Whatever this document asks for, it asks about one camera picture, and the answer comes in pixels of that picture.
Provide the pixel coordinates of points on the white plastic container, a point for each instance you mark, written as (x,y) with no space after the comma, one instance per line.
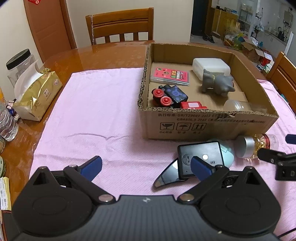
(213,65)

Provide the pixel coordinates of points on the cardboard box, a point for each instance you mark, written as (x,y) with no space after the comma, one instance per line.
(200,125)

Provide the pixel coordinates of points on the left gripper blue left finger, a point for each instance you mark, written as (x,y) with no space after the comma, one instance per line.
(91,168)

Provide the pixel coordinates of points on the card box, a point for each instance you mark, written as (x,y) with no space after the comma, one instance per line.
(170,76)

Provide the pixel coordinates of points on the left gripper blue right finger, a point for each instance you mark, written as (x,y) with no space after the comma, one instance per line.
(201,169)

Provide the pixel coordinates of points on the white refrigerator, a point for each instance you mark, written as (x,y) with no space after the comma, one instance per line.
(289,43)

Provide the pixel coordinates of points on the black lid plastic jar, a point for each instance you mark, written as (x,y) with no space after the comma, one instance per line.
(18,64)

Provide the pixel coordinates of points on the wooden door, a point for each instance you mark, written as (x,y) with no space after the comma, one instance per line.
(50,26)

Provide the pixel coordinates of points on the pink tablecloth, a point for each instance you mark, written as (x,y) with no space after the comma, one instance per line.
(96,115)

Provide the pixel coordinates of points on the red toy block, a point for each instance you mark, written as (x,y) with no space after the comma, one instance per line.
(192,105)

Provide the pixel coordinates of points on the wooden chair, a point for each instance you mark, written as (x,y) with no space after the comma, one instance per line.
(283,75)
(133,21)

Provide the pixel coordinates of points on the capsule bottle silver cap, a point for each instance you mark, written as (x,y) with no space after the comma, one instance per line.
(246,147)

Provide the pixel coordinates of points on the gold tissue pack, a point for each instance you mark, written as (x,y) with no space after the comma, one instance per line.
(34,92)

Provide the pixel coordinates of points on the black toy car red wheels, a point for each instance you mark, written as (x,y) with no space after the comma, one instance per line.
(168,96)

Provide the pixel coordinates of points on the wooden chair far side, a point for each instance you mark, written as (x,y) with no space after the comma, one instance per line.
(133,21)

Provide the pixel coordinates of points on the black square device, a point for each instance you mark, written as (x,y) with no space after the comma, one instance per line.
(179,170)

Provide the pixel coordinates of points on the water bottle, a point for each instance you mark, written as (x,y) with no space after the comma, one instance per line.
(8,126)

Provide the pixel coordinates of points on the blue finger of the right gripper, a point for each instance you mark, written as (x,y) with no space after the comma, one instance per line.
(290,139)

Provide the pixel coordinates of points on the wooden chair right side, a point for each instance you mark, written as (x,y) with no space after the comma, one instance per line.
(283,75)

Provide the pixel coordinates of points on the clear plastic jar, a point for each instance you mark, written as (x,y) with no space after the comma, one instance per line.
(235,105)

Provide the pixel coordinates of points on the grey cat figurine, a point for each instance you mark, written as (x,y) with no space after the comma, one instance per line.
(219,83)

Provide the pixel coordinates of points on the red door decoration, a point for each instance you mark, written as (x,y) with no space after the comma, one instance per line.
(34,1)

